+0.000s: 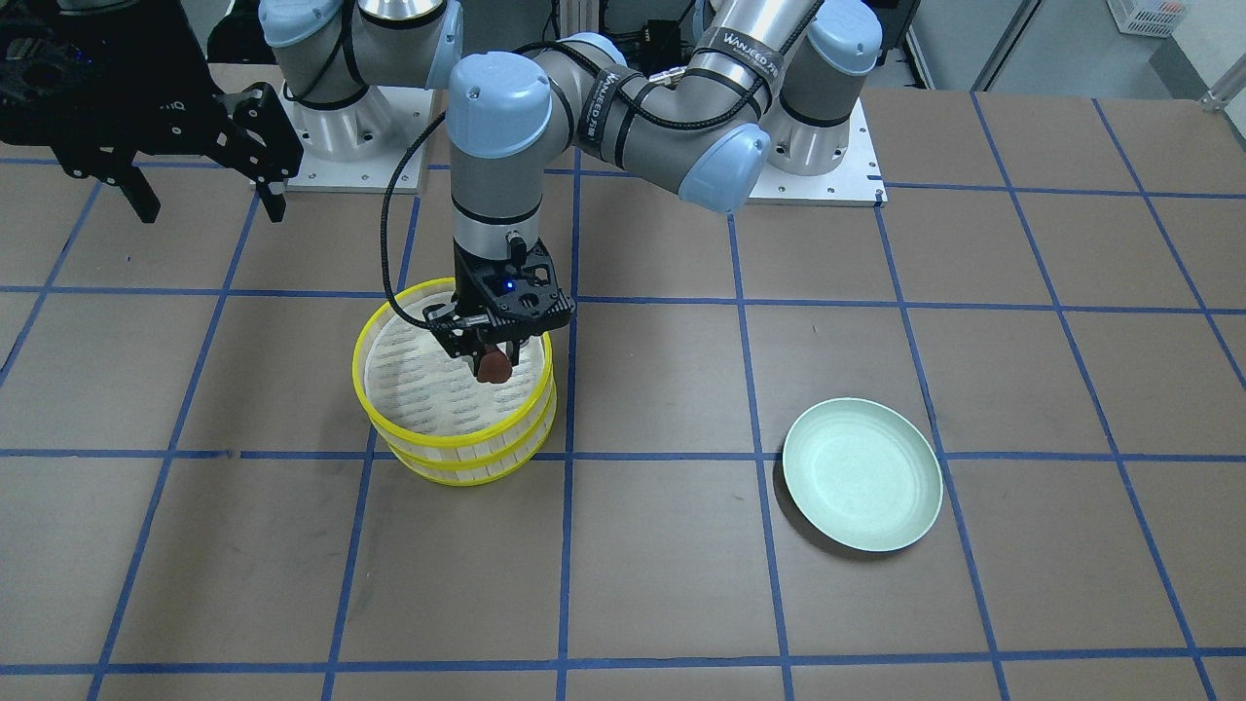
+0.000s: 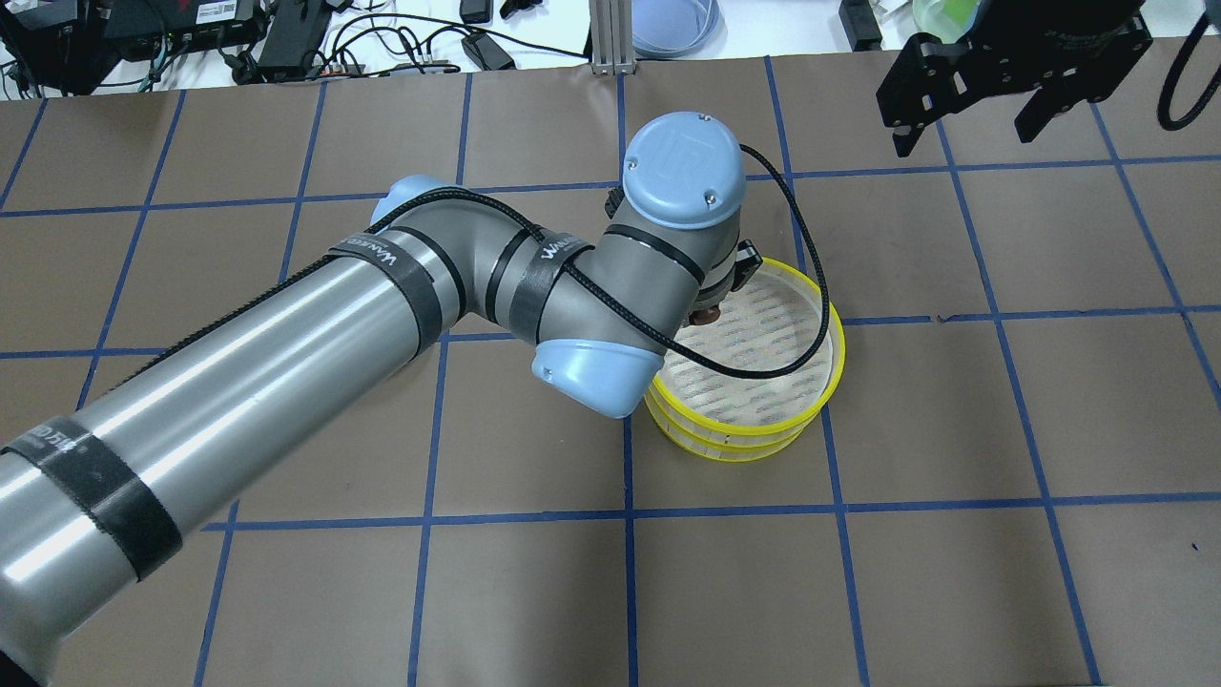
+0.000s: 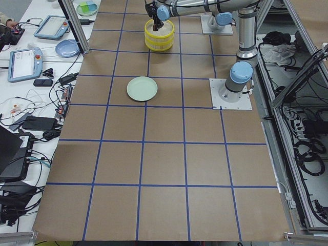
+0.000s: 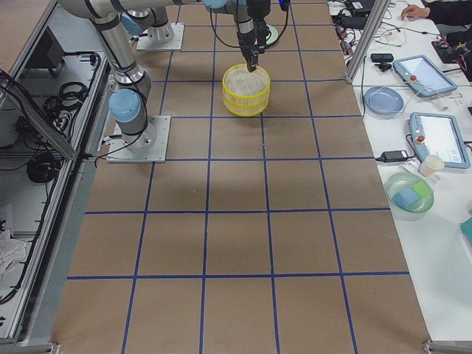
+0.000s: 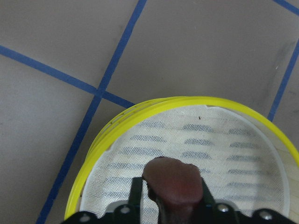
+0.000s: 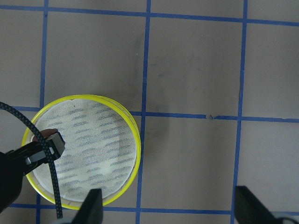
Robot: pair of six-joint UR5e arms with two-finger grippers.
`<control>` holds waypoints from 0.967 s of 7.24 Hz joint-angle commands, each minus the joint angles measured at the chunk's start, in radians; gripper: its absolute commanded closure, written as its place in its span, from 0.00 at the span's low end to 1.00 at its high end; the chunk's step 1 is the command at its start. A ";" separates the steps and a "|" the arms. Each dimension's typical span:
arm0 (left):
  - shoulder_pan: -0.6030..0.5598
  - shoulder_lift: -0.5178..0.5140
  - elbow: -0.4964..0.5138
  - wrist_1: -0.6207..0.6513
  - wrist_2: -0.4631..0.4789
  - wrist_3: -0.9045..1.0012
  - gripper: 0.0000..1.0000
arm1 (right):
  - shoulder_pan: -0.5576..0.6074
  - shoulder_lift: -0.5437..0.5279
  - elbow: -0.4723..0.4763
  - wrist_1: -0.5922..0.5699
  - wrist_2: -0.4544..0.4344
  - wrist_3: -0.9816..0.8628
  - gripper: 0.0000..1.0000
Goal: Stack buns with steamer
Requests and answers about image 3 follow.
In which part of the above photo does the black phone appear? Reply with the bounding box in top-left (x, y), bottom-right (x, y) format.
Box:
top-left (33, 79), bottom-right (53, 87)

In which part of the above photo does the blue plate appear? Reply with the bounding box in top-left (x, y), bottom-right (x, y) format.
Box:
top-left (55, 39), bottom-right (79, 58)

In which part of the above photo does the white crumpled cloth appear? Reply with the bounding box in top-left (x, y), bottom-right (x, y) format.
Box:
top-left (263, 44), bottom-right (296, 66)

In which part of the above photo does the lower blue teach pendant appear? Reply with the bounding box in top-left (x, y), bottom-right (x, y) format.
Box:
top-left (8, 48), bottom-right (43, 83)

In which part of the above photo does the blue teach pendant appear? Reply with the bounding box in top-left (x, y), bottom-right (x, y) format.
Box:
top-left (8, 48), bottom-right (43, 83)
top-left (34, 15), bottom-right (69, 40)

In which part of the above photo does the yellow bamboo steamer basket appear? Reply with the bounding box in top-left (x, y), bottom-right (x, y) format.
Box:
top-left (145, 34), bottom-right (174, 52)

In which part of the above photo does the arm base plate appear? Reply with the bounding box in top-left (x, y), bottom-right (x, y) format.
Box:
top-left (209, 78), bottom-right (252, 110)
top-left (200, 14), bottom-right (233, 36)

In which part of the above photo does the black power adapter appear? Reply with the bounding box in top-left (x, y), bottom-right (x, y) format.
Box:
top-left (22, 116), bottom-right (57, 131)

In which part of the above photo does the upper blue teach pendant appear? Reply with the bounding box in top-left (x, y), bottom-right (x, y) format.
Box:
top-left (34, 15), bottom-right (69, 40)

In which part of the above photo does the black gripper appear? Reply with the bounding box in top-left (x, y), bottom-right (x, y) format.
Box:
top-left (145, 1), bottom-right (161, 32)

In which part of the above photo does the black laptop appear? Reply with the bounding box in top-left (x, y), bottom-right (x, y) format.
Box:
top-left (1, 126), bottom-right (34, 182)

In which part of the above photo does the person hand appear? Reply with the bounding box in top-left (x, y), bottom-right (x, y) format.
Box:
top-left (6, 19), bottom-right (18, 29)

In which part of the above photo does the pale green plate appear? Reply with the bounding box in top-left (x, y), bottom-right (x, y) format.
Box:
top-left (127, 76), bottom-right (158, 101)

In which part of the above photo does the aluminium frame post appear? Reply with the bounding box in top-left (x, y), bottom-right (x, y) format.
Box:
top-left (58, 0), bottom-right (90, 56)

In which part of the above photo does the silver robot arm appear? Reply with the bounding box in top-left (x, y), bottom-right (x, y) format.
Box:
top-left (208, 12), bottom-right (233, 29)
top-left (145, 0), bottom-right (259, 93)

